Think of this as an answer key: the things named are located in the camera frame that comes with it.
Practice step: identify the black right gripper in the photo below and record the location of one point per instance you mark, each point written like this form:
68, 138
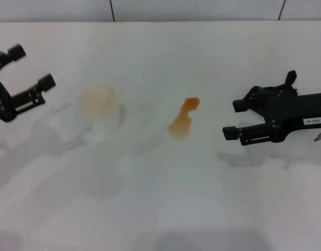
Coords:
293, 112

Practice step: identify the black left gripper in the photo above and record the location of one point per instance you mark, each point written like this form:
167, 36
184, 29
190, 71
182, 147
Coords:
2, 104

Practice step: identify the dark blue rag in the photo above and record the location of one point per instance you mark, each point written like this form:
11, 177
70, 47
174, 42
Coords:
291, 77

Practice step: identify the white paper cup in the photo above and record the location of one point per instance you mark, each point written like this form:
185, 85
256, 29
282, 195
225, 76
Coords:
99, 109

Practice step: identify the brown water stain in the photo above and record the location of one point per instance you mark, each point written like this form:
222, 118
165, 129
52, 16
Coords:
180, 128

